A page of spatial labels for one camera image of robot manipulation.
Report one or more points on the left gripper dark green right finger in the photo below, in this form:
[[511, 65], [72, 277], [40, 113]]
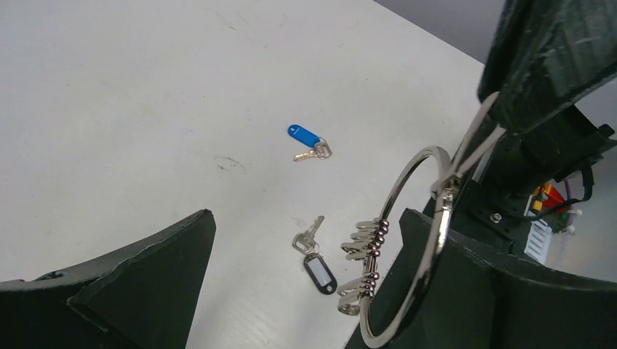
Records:
[[483, 297]]

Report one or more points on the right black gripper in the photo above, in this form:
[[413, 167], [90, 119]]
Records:
[[545, 56]]

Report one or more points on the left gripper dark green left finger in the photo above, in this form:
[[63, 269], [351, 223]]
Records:
[[143, 295]]

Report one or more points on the silver key with blue tag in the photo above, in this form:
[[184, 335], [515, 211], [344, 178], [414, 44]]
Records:
[[318, 147]]

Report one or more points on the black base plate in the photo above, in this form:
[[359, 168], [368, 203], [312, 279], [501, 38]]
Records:
[[482, 212]]

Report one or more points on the right white cable duct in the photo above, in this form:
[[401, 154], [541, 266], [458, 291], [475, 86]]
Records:
[[538, 241]]

